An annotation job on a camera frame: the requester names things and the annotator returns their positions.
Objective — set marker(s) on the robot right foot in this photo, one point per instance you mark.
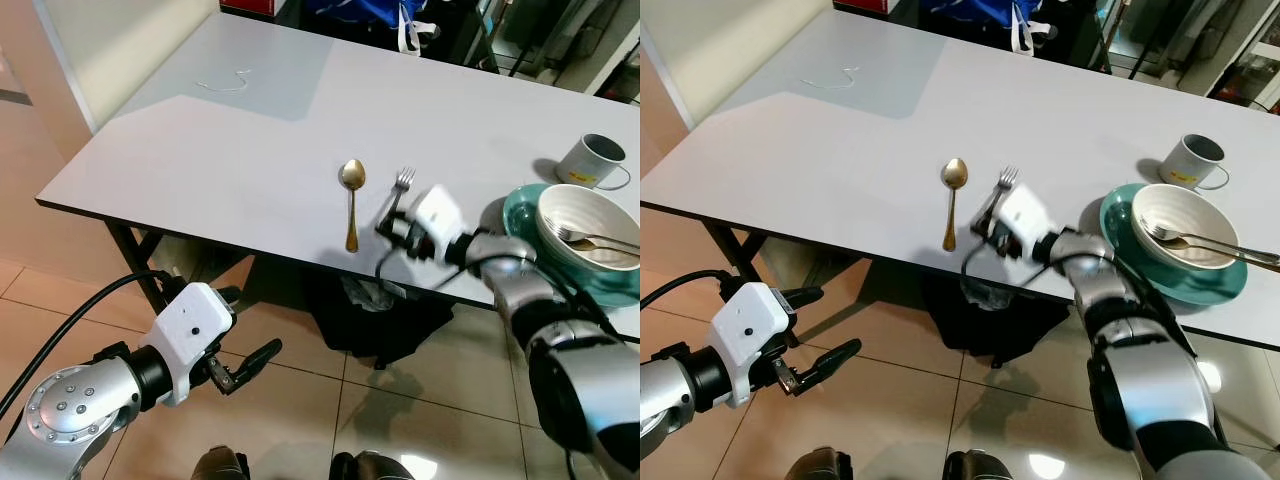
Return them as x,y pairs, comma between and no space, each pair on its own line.
975,468
370,468

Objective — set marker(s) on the white bowl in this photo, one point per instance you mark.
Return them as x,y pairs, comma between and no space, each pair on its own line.
580,210
1180,210

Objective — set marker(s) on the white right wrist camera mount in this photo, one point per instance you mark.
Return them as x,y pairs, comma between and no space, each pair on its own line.
1025,215
440,215

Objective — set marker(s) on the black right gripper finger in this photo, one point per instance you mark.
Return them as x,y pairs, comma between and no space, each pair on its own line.
994,212
387,230
980,230
401,212

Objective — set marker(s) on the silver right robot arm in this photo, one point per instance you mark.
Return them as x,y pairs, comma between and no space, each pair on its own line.
560,340
1140,340

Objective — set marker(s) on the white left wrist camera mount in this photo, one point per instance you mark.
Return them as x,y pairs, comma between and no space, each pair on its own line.
190,335
750,335

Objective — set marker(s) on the black bag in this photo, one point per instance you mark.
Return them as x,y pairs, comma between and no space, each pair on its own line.
380,320
1000,325

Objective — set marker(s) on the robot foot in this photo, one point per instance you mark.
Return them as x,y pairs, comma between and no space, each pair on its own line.
220,466
818,466
370,468
975,468

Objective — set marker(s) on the red box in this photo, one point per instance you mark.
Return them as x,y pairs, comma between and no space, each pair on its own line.
245,6
860,5

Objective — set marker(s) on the white counter unit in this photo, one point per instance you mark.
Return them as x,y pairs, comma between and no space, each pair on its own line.
130,45
740,40

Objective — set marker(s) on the teal plate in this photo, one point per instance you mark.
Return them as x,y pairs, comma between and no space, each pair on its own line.
1120,232
520,225

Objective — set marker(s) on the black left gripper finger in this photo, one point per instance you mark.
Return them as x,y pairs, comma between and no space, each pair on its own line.
805,296
830,362
230,293
255,362

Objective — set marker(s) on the gold spoon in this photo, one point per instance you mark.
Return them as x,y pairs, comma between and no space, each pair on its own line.
955,173
352,175

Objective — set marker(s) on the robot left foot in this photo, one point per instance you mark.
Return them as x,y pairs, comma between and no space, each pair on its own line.
220,466
818,466

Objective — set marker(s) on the silver fork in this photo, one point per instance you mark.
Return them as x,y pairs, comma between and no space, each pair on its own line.
1200,243
600,240
1008,178
405,179

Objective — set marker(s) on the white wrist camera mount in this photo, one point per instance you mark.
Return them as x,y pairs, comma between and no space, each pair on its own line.
440,215
750,335
190,335
1025,215

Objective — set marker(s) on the grey enamel mug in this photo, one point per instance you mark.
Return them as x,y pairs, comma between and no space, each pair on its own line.
1190,165
585,165

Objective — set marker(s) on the black table frame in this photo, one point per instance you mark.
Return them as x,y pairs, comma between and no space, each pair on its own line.
735,258
135,264

